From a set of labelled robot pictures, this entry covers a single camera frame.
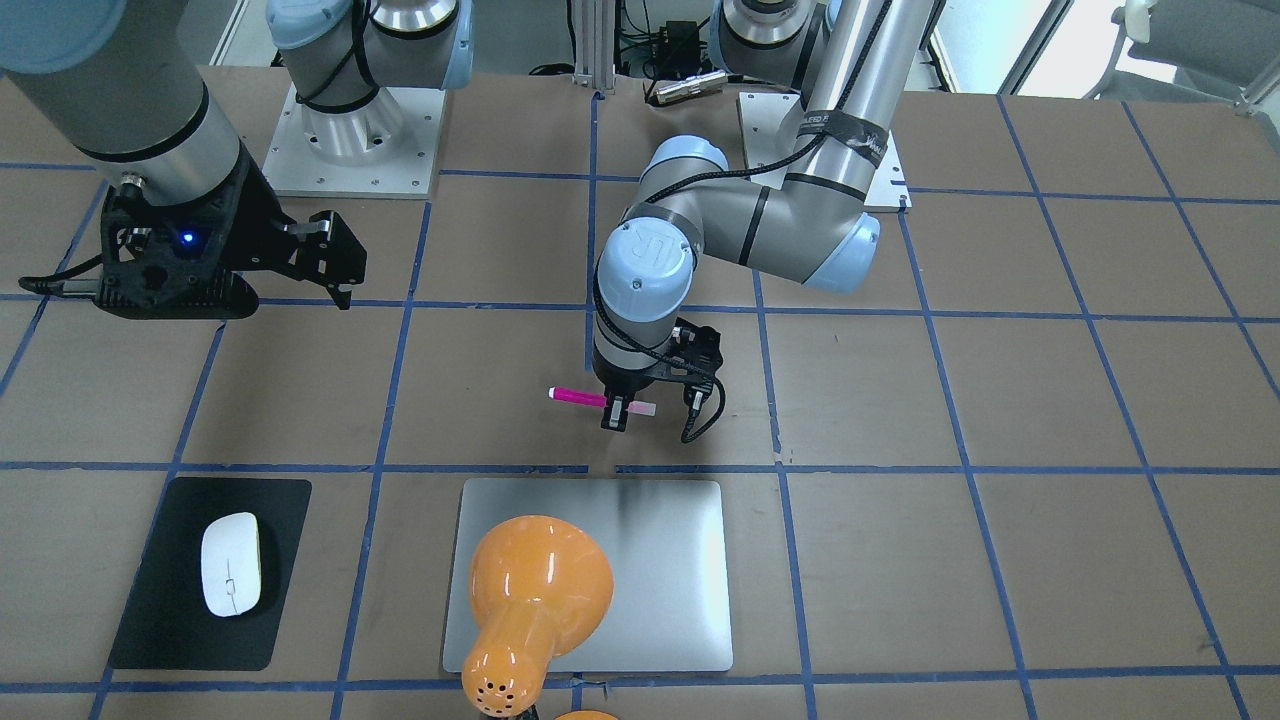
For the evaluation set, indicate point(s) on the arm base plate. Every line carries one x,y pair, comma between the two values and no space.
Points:
386,150
769,123

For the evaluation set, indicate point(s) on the silver closed laptop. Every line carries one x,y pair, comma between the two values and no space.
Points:
665,540

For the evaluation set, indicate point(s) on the black mousepad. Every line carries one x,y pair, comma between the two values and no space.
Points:
165,624

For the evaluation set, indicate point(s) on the white computer mouse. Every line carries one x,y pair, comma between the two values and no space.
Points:
230,565

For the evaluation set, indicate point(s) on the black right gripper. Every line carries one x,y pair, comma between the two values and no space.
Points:
257,222

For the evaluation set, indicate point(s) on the pink pen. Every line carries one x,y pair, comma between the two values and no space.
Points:
582,398

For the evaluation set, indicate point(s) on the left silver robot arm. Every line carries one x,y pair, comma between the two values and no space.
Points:
803,217

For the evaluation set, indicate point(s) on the orange desk lamp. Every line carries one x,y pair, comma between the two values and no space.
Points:
538,587

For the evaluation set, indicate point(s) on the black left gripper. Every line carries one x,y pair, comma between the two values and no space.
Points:
628,383

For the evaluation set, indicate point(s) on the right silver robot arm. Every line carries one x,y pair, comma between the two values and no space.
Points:
114,79

